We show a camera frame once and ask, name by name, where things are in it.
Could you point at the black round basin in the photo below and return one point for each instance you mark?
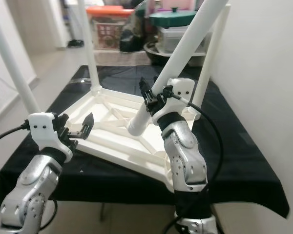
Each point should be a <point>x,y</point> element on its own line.
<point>158,57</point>

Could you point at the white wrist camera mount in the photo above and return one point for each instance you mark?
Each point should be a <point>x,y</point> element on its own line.
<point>44,126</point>
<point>180,87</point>

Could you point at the beige low bench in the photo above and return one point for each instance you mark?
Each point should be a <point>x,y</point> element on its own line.
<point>117,56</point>

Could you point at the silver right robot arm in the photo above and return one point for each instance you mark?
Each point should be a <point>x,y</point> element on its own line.
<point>188,156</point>

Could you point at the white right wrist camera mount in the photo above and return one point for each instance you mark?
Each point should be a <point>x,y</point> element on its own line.
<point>180,87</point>

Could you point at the white plastic table top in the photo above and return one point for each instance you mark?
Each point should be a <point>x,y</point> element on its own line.
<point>127,146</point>

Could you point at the white appliance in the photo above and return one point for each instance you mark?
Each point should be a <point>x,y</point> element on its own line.
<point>71,22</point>

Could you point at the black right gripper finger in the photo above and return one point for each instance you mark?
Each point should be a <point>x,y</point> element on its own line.
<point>149,91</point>

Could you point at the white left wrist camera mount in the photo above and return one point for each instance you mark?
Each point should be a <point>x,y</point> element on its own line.
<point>44,126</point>

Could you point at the pink plastic container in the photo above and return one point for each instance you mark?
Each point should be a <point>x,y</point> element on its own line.
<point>166,4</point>

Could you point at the small black green device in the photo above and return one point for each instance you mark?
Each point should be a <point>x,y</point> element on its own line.
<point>75,43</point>

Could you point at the storage box with orange lid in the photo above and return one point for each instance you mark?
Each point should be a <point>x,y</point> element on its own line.
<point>110,31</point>

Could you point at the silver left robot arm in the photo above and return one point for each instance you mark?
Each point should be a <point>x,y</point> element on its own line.
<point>34,180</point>

